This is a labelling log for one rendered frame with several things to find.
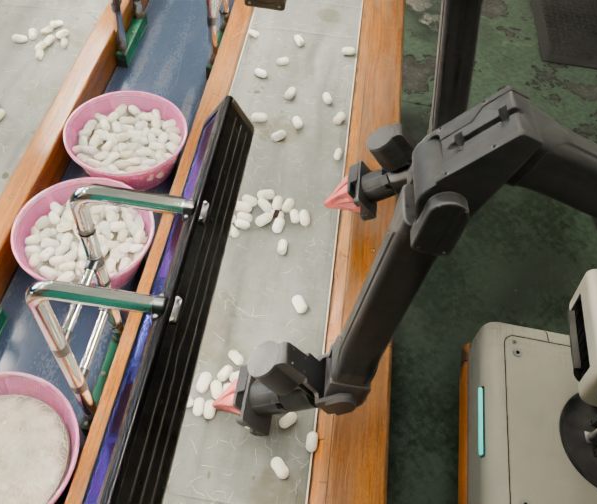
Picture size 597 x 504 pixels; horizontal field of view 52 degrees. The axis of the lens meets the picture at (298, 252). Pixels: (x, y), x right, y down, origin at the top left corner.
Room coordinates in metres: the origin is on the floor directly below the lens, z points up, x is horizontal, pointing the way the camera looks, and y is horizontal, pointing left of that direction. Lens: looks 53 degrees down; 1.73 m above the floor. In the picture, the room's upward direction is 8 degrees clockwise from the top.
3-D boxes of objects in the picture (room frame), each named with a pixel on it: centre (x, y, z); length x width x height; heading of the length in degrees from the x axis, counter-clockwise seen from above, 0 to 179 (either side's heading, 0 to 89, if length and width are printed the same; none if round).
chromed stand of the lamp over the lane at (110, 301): (0.43, 0.22, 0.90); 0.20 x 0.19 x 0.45; 179
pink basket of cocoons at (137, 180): (0.98, 0.41, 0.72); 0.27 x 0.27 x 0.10
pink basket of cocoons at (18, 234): (0.70, 0.42, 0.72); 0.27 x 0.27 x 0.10
